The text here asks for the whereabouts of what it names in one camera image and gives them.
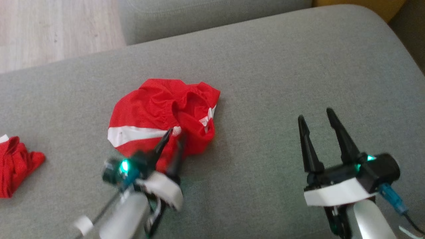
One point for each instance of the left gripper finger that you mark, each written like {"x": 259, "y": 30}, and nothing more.
{"x": 161, "y": 147}
{"x": 176, "y": 162}

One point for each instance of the large grey sofa seat cushion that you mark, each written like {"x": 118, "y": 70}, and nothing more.
{"x": 265, "y": 83}

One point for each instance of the red basketball jersey white trim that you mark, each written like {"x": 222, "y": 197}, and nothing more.
{"x": 15, "y": 166}

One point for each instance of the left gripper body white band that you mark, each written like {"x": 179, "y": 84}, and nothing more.
{"x": 164, "y": 189}

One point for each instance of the red shorts white stripe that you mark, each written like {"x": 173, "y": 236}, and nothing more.
{"x": 149, "y": 106}

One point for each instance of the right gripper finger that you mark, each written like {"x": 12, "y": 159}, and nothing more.
{"x": 345, "y": 142}
{"x": 310, "y": 152}

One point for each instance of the yellow upholstered furniture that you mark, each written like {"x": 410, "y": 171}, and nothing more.
{"x": 358, "y": 8}

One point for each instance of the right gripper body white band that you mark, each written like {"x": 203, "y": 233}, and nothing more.
{"x": 335, "y": 192}

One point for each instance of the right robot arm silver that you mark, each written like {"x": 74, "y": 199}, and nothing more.
{"x": 368, "y": 222}

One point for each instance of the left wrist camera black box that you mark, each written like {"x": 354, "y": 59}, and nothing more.
{"x": 114, "y": 172}

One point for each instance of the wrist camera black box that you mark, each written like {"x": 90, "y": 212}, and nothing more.
{"x": 114, "y": 172}
{"x": 382, "y": 169}

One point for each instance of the small grey sofa cushion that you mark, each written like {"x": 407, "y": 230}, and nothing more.
{"x": 199, "y": 16}

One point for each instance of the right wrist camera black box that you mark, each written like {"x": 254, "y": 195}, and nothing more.
{"x": 382, "y": 169}

